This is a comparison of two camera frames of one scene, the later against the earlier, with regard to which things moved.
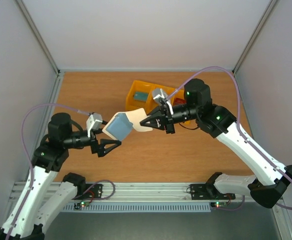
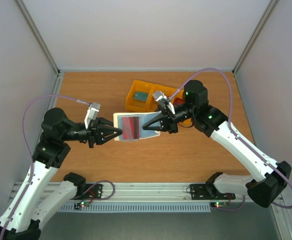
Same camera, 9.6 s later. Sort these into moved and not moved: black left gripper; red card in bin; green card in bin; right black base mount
Moved: black left gripper
Not moved: right black base mount; green card in bin; red card in bin
